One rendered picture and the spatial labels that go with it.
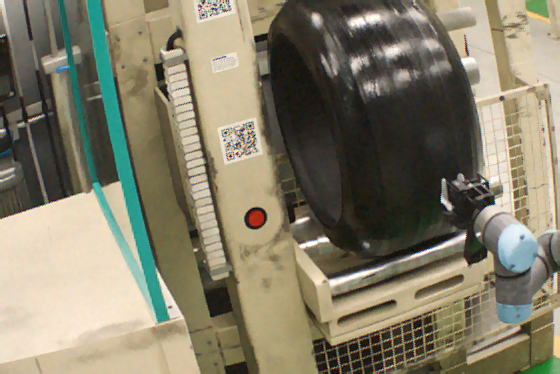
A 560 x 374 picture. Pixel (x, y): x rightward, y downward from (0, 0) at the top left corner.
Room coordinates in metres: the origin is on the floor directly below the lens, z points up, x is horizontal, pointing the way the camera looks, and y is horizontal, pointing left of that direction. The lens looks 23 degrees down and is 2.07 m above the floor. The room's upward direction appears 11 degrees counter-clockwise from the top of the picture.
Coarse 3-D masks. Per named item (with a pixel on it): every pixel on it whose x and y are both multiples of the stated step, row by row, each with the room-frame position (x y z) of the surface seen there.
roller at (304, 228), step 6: (312, 216) 2.46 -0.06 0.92; (294, 222) 2.44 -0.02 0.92; (300, 222) 2.44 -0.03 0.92; (306, 222) 2.44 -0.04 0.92; (312, 222) 2.44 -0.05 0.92; (294, 228) 2.43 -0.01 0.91; (300, 228) 2.43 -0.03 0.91; (306, 228) 2.43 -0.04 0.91; (312, 228) 2.43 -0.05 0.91; (318, 228) 2.44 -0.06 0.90; (294, 234) 2.42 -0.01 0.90; (300, 234) 2.43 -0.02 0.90; (306, 234) 2.43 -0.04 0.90; (312, 234) 2.43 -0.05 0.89; (318, 234) 2.44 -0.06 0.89; (300, 240) 2.44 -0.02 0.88
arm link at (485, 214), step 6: (486, 210) 1.87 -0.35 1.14; (492, 210) 1.86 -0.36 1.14; (498, 210) 1.86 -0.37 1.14; (504, 210) 1.86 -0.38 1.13; (480, 216) 1.87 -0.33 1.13; (486, 216) 1.86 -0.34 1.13; (480, 222) 1.86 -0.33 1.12; (474, 228) 1.87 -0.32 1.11; (480, 228) 1.85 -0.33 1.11; (480, 234) 1.85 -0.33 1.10; (480, 240) 1.86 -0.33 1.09
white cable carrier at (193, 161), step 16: (176, 48) 2.23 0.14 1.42; (176, 64) 2.21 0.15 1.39; (176, 80) 2.19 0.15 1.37; (176, 96) 2.19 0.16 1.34; (176, 112) 2.18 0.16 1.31; (192, 112) 2.19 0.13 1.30; (176, 128) 2.21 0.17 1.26; (192, 128) 2.19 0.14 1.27; (192, 144) 2.19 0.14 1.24; (192, 160) 2.19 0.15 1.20; (192, 176) 2.19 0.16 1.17; (192, 192) 2.20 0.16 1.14; (208, 192) 2.19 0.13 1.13; (192, 208) 2.23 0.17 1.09; (208, 208) 2.19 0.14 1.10; (208, 224) 2.19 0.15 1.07; (208, 240) 2.19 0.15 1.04; (208, 256) 2.18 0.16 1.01
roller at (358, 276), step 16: (432, 240) 2.23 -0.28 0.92; (448, 240) 2.22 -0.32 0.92; (464, 240) 2.22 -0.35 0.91; (400, 256) 2.19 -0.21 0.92; (416, 256) 2.19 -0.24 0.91; (432, 256) 2.20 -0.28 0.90; (448, 256) 2.22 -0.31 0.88; (336, 272) 2.18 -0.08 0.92; (352, 272) 2.17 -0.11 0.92; (368, 272) 2.17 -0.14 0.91; (384, 272) 2.17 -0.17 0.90; (400, 272) 2.18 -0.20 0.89; (336, 288) 2.15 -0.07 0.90; (352, 288) 2.16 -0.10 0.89
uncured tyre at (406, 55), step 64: (320, 0) 2.29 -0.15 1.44; (384, 0) 2.27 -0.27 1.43; (320, 64) 2.16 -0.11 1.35; (384, 64) 2.13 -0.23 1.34; (448, 64) 2.15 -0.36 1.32; (320, 128) 2.57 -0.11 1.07; (384, 128) 2.07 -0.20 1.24; (448, 128) 2.09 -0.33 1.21; (320, 192) 2.47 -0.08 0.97; (384, 192) 2.06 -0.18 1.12; (384, 256) 2.21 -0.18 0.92
